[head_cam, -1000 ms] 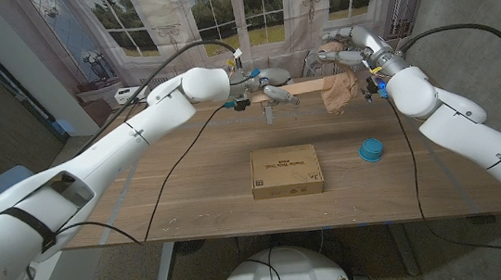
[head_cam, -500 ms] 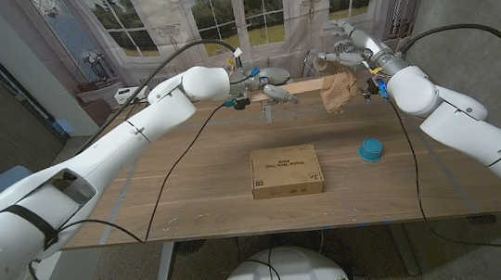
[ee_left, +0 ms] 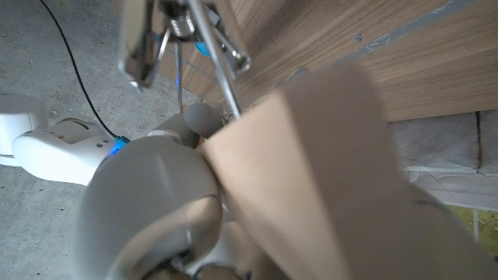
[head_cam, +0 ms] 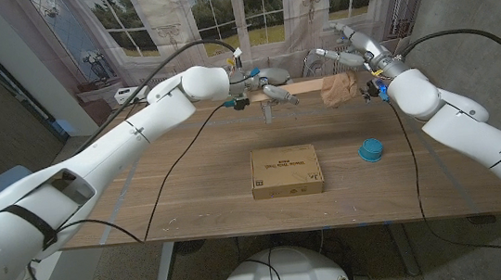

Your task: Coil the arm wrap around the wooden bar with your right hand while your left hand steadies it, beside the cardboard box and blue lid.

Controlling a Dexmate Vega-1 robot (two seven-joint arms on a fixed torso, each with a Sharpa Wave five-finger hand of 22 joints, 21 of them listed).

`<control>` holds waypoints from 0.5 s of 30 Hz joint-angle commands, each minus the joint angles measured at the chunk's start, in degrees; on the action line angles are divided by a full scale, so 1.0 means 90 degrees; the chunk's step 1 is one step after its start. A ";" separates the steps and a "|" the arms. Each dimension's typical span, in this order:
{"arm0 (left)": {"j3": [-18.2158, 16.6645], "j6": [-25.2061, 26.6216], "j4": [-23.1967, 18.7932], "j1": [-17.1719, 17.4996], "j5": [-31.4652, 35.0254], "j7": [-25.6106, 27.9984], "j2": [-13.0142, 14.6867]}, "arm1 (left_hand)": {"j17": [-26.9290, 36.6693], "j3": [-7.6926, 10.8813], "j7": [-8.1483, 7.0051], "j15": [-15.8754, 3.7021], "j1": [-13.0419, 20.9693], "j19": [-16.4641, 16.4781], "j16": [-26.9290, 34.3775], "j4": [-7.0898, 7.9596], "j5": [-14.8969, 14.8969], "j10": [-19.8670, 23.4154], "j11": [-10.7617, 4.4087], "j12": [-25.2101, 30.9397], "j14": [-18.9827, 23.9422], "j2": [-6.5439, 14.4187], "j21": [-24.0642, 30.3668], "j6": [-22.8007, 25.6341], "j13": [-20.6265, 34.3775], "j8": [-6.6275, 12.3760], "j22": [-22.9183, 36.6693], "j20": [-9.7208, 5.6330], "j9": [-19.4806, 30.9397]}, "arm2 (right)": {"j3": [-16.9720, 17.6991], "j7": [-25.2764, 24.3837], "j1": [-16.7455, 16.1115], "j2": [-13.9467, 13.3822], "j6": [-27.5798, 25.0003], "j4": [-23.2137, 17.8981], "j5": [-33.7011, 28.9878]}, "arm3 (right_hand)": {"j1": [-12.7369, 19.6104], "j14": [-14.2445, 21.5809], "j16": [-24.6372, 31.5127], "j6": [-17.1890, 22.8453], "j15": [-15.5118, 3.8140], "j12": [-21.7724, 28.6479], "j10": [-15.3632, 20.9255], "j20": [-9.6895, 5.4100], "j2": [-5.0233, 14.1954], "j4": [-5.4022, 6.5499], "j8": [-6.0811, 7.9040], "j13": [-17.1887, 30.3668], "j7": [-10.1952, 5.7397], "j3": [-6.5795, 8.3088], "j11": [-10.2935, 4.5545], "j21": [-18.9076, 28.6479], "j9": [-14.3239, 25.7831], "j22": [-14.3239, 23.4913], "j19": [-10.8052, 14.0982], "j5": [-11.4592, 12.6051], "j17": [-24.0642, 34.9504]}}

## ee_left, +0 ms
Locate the long wooden bar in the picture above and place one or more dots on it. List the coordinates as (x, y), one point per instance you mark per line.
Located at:
(330, 175)

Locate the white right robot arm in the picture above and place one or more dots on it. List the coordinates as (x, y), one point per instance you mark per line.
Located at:
(58, 151)

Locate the blue plastic lid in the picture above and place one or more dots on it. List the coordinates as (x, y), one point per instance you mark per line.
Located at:
(202, 48)

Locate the small metal bar bracket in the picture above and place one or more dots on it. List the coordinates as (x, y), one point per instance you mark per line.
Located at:
(144, 39)

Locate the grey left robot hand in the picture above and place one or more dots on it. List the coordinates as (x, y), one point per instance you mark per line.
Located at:
(155, 202)

